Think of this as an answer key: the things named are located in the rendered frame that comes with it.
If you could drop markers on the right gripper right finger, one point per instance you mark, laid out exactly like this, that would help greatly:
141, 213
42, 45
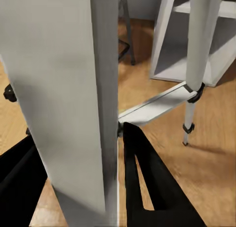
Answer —
171, 206

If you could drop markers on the desk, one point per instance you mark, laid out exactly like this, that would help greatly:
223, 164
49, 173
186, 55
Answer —
170, 42

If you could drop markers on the camera tripod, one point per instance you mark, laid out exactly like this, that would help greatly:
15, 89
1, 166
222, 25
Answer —
61, 58

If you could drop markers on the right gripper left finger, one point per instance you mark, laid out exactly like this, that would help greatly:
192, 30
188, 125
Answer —
22, 179

